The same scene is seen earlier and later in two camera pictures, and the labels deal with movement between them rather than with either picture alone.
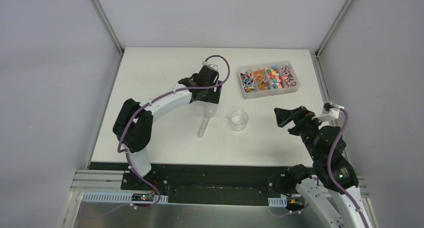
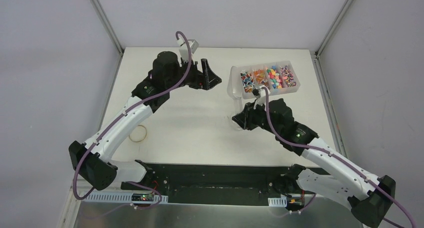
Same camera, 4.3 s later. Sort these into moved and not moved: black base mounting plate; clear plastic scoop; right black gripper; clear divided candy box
Moved: clear plastic scoop; right black gripper
Not moved: clear divided candy box; black base mounting plate
